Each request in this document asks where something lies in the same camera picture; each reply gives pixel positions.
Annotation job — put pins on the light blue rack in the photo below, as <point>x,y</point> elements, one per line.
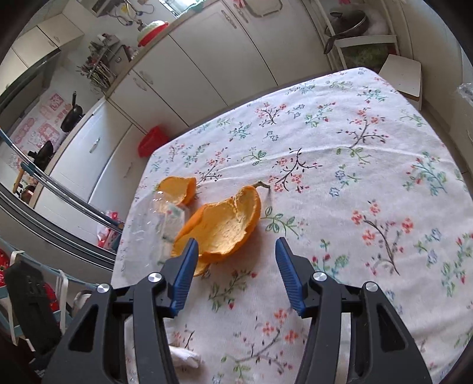
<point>55,271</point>

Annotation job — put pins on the plastic bag with red print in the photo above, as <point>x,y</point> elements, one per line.
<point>109,236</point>

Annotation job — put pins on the lidded dark pan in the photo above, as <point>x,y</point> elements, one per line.
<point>347,24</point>

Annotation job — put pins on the clear plastic bag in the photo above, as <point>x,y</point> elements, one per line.
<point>466,91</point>

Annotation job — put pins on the white storage cart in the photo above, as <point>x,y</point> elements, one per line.
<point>366,38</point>

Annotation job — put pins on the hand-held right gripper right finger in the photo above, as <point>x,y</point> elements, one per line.
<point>290,277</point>

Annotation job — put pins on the white paper tissue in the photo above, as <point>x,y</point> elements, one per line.
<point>184,356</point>

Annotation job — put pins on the floral tablecloth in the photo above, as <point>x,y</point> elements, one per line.
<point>332,206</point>

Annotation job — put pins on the domed orange peel half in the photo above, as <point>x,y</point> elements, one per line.
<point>177,188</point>

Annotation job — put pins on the black bag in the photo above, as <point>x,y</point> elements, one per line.
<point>31,314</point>

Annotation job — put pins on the trash bin with red bag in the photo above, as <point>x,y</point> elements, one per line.
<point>153,140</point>

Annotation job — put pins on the clear plastic container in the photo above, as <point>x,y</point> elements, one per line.
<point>147,236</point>

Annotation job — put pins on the large orange peel piece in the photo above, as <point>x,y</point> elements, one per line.
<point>221,229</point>

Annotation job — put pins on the utensil rack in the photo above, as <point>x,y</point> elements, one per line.
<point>99,74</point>

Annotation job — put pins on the black pot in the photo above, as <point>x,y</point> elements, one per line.
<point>44,155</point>

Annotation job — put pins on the red and green bowl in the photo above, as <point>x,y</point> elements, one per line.
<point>151,31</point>

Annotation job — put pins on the white stool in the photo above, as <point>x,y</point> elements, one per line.
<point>401,77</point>

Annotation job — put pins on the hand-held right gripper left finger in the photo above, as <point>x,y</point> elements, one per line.
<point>183,280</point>

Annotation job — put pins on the black frying pan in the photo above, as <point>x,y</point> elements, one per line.
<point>70,120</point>

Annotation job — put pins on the grey refrigerator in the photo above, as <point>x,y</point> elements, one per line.
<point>37,221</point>

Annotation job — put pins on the white kitchen cabinets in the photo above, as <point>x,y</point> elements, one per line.
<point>207,55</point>

